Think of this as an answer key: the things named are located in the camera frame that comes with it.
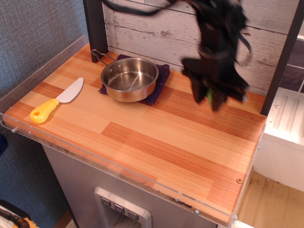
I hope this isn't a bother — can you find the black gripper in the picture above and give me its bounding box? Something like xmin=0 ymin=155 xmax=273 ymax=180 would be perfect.
xmin=181 ymin=54 xmax=249 ymax=111

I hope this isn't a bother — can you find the green toy pear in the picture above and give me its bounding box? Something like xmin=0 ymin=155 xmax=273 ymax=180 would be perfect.
xmin=206 ymin=88 xmax=213 ymax=107

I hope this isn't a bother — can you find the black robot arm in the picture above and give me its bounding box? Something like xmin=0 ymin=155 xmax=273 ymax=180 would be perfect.
xmin=181 ymin=0 xmax=250 ymax=111

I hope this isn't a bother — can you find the stainless steel pot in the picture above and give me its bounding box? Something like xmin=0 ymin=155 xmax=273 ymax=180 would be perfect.
xmin=101 ymin=57 xmax=159 ymax=103

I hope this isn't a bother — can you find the purple knitted cloth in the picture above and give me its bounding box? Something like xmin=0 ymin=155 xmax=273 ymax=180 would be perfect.
xmin=99 ymin=55 xmax=171 ymax=105

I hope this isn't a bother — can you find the white toy sink unit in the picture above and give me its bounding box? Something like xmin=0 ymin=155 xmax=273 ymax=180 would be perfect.
xmin=253 ymin=35 xmax=304 ymax=190

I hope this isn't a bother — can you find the silver ice dispenser panel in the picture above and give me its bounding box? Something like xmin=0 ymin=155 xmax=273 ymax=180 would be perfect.
xmin=94 ymin=186 xmax=152 ymax=228

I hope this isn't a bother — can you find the silver toy fridge cabinet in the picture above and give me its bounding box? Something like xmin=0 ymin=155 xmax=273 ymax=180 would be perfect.
xmin=43 ymin=146 xmax=217 ymax=228

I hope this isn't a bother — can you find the clear acrylic edge guard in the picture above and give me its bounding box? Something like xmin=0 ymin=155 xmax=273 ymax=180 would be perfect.
xmin=3 ymin=109 xmax=266 ymax=228

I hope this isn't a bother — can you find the orange yellow object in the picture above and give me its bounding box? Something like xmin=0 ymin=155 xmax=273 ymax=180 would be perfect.
xmin=13 ymin=218 xmax=37 ymax=228

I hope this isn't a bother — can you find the dark right shelf post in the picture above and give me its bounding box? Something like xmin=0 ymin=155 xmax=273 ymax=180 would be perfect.
xmin=260 ymin=0 xmax=304 ymax=116

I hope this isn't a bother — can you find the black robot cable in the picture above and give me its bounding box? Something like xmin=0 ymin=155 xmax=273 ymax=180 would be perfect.
xmin=101 ymin=0 xmax=254 ymax=67

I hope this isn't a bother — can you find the yellow handled toy knife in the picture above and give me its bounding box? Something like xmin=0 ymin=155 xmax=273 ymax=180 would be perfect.
xmin=29 ymin=77 xmax=84 ymax=124

